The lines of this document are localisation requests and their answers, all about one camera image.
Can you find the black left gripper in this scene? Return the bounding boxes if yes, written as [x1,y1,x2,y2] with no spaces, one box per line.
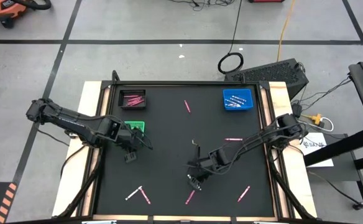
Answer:
[117,127,145,164]

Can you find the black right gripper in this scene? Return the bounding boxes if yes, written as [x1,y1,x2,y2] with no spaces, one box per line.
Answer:
[186,151,224,188]

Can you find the green plastic basket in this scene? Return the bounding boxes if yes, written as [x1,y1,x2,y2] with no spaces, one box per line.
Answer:
[124,120,146,131]

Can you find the black table mat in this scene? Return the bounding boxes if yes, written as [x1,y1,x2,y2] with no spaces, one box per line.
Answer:
[94,83,275,218]

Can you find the black plastic basket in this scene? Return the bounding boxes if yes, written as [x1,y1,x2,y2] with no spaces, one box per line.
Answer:
[118,88,148,110]

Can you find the blue plastic basket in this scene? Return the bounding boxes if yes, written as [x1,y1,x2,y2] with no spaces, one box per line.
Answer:
[223,88,254,111]

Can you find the white printed paper sheet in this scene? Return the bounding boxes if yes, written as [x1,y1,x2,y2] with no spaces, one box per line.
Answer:
[299,132,334,168]

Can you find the black perforated computer tower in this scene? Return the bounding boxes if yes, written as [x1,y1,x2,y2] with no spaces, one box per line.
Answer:
[224,58,310,101]

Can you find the orange power splitter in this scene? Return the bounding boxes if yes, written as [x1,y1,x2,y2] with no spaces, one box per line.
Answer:
[301,113,323,126]

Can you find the orange shop vacuum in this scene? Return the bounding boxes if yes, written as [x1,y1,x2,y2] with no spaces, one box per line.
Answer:
[0,0,29,29]

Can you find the yellow-tagged wrist cable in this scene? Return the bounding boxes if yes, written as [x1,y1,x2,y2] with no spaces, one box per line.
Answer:
[191,139,201,162]

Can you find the black aluminium table frame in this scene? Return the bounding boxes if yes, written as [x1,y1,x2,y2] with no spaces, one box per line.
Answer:
[52,70,318,224]

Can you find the black coiled cable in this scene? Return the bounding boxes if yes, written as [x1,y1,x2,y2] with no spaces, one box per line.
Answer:
[217,0,244,75]

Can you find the white cable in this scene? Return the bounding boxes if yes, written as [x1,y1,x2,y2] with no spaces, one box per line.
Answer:
[319,116,334,132]

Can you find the black floor cable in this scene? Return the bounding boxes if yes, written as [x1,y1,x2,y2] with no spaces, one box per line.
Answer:
[307,170,363,216]

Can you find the tangled black floor cables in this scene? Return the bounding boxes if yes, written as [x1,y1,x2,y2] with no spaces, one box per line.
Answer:
[168,0,235,12]

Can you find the yellow extension cord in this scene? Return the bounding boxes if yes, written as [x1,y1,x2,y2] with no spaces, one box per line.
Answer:
[276,0,296,63]

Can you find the black vacuum hose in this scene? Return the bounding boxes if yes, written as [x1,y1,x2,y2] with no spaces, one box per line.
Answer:
[12,0,52,11]

